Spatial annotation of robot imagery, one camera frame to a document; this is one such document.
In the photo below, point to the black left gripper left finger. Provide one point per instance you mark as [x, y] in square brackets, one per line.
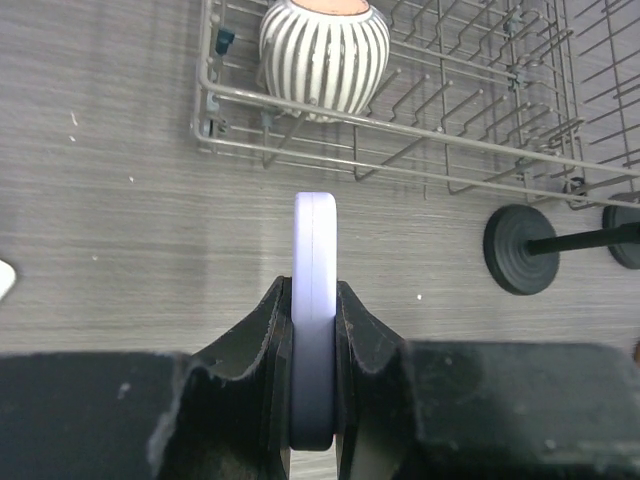
[220, 413]

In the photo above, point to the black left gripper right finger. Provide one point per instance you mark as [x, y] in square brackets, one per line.
[418, 409]

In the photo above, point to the black round-base phone stand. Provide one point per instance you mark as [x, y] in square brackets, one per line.
[522, 250]

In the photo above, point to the white stand of pink phone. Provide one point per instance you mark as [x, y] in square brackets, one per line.
[8, 278]

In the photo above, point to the white grey striped mug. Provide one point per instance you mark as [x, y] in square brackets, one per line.
[332, 54]

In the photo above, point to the grey wire dish rack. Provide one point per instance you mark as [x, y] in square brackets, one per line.
[534, 99]

